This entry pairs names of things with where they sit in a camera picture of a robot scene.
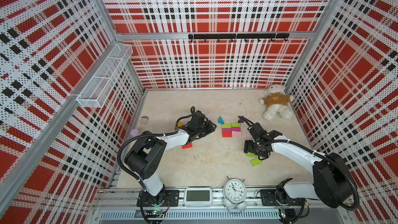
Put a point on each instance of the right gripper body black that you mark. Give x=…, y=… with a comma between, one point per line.
x=251, y=147

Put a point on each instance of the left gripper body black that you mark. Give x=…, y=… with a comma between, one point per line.
x=204, y=129

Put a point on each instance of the lime green block lowest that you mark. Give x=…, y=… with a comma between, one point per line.
x=255, y=162

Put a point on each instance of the teal triangle block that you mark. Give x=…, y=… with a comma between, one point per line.
x=220, y=120

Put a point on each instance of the magenta block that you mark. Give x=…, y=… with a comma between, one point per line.
x=226, y=130
x=236, y=129

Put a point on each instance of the red block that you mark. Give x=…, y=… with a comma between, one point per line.
x=227, y=134
x=187, y=146

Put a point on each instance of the pink rectangular block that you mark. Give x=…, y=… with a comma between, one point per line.
x=236, y=133

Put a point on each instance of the red block bottom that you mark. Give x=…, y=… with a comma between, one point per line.
x=187, y=146

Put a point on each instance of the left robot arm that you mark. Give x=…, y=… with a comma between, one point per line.
x=141, y=155

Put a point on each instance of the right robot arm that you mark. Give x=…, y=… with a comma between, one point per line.
x=332, y=183

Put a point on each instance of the white teddy bear brown shirt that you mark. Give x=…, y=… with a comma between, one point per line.
x=276, y=102

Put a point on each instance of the white analog alarm clock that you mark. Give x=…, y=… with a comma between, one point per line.
x=234, y=196

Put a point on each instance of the lilac round block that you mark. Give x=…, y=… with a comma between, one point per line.
x=134, y=132

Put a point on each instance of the white digital display device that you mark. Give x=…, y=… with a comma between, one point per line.
x=198, y=197

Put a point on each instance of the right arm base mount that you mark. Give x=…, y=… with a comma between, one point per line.
x=275, y=197

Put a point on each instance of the small wooden block by wall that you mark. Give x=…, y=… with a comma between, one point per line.
x=144, y=120

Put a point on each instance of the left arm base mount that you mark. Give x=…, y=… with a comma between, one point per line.
x=164, y=199

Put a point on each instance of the black hook rail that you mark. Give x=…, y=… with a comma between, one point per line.
x=271, y=36

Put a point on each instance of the white wire mesh basket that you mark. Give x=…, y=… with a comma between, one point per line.
x=100, y=85

